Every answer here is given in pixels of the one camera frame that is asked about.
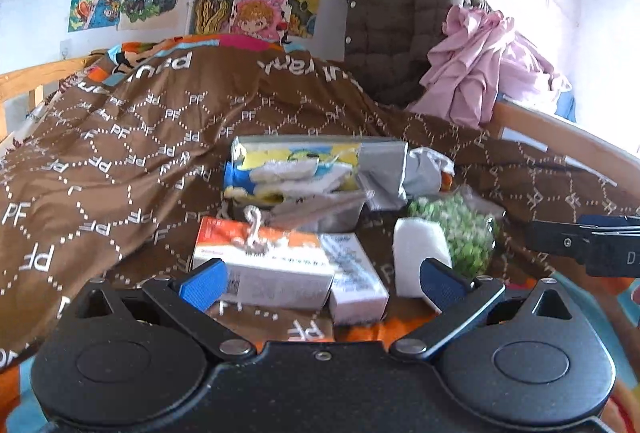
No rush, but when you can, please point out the white blue cloth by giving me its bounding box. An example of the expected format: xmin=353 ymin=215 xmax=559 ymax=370
xmin=224 ymin=158 xmax=352 ymax=200

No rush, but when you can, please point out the grey white cloth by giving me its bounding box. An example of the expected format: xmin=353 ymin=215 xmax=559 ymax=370
xmin=356 ymin=141 xmax=454 ymax=212

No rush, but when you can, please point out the grey plush sock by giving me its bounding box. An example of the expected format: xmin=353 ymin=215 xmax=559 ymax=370
xmin=262 ymin=190 xmax=374 ymax=234

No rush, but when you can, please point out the colourful orange bedsheet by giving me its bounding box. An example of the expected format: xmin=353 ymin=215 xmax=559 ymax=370
xmin=0 ymin=38 xmax=640 ymax=433

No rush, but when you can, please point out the green bead glass bottle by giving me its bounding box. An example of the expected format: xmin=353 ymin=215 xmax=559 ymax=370
xmin=408 ymin=185 xmax=506 ymax=278

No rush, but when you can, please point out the orange white medicine box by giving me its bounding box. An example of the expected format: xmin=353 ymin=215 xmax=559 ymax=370
xmin=192 ymin=216 xmax=335 ymax=311

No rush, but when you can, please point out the small white medicine box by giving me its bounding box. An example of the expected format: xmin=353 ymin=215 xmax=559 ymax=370
xmin=319 ymin=234 xmax=390 ymax=327

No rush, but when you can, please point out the brown PF patterned blanket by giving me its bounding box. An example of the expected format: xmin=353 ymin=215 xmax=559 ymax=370
xmin=1 ymin=43 xmax=639 ymax=367

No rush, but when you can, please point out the grey box with frog drawing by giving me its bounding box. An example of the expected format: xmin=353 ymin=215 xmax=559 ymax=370
xmin=222 ymin=135 xmax=408 ymax=233

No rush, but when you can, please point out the pink cloth garment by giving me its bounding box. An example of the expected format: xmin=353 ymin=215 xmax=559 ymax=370
xmin=408 ymin=6 xmax=572 ymax=128

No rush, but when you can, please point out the pink anime girl painting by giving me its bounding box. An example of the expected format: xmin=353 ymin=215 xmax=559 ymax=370
xmin=229 ymin=0 xmax=292 ymax=43

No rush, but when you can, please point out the brown quilted jacket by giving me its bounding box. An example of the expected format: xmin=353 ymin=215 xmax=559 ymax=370
xmin=344 ymin=0 xmax=490 ymax=108

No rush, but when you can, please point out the wooden bed frame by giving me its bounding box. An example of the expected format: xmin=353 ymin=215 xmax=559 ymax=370
xmin=0 ymin=56 xmax=640 ymax=219

